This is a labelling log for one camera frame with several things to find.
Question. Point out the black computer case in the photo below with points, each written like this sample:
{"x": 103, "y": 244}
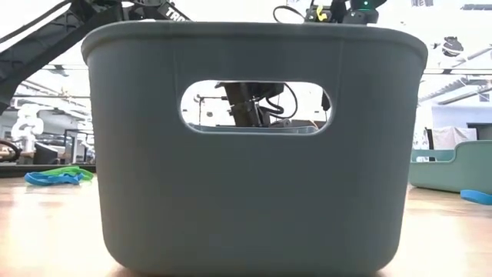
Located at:
{"x": 303, "y": 124}

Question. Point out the white draped cloth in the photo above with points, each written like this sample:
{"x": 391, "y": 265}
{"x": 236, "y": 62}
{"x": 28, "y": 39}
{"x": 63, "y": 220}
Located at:
{"x": 453, "y": 136}

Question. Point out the light teal plastic basket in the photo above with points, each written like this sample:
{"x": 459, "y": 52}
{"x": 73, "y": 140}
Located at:
{"x": 453, "y": 173}

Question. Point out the black distant rig frame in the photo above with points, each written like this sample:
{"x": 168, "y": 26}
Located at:
{"x": 200, "y": 111}

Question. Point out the black seat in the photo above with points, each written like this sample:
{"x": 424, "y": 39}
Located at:
{"x": 45, "y": 154}

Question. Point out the black metal table frame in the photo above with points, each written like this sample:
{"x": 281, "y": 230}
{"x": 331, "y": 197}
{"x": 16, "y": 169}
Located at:
{"x": 11, "y": 170}

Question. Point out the dark teal plastic basket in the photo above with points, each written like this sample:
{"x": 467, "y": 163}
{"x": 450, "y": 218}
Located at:
{"x": 246, "y": 200}

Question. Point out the black post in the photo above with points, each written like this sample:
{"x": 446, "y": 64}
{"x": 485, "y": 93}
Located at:
{"x": 428, "y": 143}

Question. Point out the black metal cart frame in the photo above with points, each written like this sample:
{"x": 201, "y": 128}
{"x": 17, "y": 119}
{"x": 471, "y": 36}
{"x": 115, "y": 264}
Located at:
{"x": 66, "y": 145}

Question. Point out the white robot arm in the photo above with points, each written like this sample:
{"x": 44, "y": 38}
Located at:
{"x": 27, "y": 123}

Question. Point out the black dome camera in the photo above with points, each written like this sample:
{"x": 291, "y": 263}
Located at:
{"x": 452, "y": 47}

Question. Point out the black curved tube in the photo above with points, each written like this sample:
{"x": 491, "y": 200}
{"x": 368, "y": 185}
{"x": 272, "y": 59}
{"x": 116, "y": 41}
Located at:
{"x": 9, "y": 143}

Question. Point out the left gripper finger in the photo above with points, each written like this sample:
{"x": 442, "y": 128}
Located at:
{"x": 246, "y": 113}

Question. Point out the blue rubber band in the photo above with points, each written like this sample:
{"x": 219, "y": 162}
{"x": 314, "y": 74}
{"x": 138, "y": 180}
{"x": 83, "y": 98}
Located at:
{"x": 50, "y": 179}
{"x": 476, "y": 197}

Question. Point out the green rubber band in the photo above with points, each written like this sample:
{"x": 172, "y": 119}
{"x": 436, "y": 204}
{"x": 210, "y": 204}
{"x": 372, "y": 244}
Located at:
{"x": 69, "y": 172}

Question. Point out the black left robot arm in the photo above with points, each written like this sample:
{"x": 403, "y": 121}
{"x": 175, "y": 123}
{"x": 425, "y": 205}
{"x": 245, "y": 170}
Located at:
{"x": 46, "y": 42}

